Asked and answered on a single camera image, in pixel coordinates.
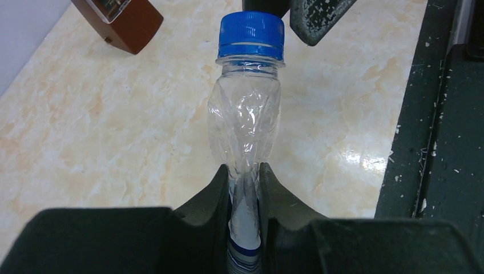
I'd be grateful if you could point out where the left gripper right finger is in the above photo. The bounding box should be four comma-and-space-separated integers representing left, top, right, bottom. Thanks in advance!
259, 163, 483, 273

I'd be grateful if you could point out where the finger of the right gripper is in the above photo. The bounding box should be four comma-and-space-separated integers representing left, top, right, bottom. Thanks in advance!
289, 0, 356, 46
242, 0, 291, 18

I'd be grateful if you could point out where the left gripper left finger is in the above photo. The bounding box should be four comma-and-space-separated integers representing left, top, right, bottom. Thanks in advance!
1, 166, 229, 273

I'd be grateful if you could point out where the clear crushed plastic bottle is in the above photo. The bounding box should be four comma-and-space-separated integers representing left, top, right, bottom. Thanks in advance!
207, 54, 286, 274

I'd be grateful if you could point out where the blue bottle cap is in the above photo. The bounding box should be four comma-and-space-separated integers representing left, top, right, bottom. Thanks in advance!
217, 11, 285, 61

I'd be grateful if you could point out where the brown metronome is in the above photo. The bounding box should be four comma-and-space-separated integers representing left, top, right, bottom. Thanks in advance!
71, 0, 164, 55

